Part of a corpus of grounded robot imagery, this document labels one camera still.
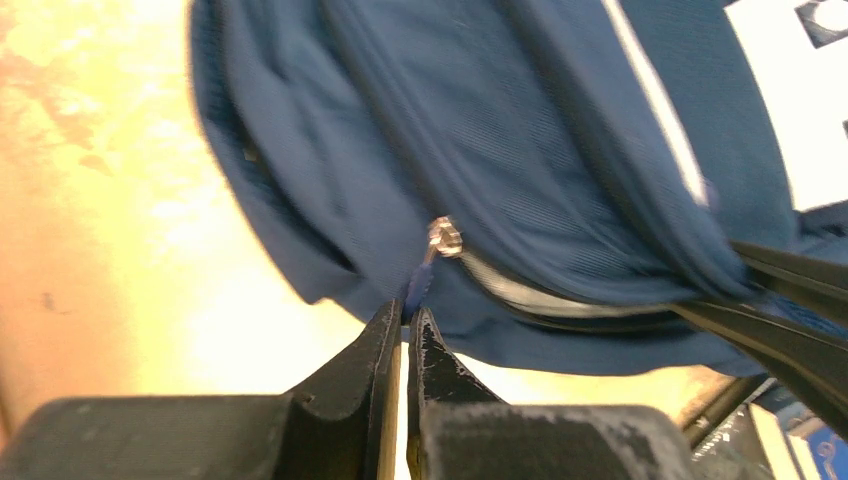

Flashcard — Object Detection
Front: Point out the navy blue student backpack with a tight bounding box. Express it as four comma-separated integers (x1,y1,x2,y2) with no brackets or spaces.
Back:
189,1,847,376

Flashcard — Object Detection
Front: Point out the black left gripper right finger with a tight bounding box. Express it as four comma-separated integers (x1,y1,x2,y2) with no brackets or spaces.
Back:
407,308,693,480

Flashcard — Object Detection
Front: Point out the blue Animal Farm book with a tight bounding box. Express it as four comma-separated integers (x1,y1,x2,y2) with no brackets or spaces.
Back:
749,386,847,480

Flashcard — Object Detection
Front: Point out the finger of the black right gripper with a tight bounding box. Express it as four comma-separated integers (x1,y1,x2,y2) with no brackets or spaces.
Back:
731,242,847,327
670,301,847,438

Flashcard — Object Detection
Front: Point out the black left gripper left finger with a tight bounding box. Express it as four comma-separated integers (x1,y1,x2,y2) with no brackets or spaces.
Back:
1,301,402,479

